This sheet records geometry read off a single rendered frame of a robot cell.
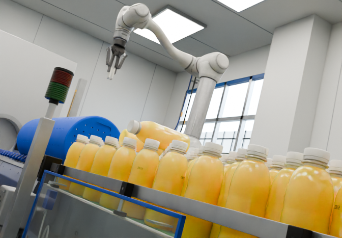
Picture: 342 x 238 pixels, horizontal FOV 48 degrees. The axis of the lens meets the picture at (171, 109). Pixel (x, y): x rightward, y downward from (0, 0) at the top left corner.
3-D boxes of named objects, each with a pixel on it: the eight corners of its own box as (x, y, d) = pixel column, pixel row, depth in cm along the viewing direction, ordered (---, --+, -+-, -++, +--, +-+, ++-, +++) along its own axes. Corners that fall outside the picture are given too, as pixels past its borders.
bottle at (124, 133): (116, 139, 148) (156, 152, 157) (119, 150, 142) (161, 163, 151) (125, 124, 145) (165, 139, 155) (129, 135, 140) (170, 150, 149)
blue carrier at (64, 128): (52, 169, 249) (68, 128, 256) (111, 187, 176) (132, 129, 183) (8, 155, 234) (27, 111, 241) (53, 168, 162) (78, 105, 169)
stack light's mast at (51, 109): (54, 122, 122) (70, 75, 125) (61, 122, 117) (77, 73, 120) (35, 115, 119) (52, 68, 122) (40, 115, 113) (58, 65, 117)
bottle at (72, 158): (79, 192, 141) (94, 143, 145) (63, 189, 135) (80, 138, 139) (67, 189, 145) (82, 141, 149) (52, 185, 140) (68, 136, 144)
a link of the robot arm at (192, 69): (187, 55, 254) (198, 51, 242) (207, 69, 261) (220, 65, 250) (180, 72, 250) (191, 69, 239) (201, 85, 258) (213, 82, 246)
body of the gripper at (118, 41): (116, 36, 220) (112, 51, 218) (129, 42, 224) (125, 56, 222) (111, 39, 227) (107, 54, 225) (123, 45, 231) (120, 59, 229)
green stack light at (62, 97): (60, 104, 123) (65, 89, 124) (67, 103, 118) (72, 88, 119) (41, 97, 120) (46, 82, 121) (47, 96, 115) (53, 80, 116)
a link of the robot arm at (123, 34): (133, 33, 225) (130, 42, 224) (126, 36, 233) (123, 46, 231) (118, 26, 221) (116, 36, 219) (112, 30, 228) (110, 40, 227)
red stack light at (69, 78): (65, 89, 124) (69, 78, 125) (72, 87, 119) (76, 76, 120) (46, 82, 121) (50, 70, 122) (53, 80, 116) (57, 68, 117)
